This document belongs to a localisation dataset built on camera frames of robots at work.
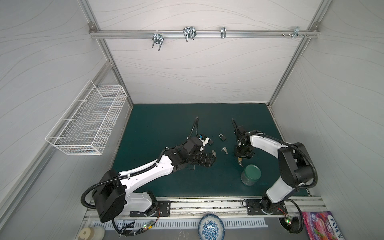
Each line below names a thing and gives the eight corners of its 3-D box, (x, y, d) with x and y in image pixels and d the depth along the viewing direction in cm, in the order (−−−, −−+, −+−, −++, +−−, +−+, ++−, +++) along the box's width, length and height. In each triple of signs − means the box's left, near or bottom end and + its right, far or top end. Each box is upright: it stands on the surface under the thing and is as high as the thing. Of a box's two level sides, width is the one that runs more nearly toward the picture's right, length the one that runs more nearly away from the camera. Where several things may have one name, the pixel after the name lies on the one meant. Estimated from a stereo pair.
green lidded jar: (242, 185, 83) (247, 179, 74) (239, 171, 88) (244, 164, 79) (256, 185, 83) (263, 179, 74) (252, 171, 88) (258, 164, 79)
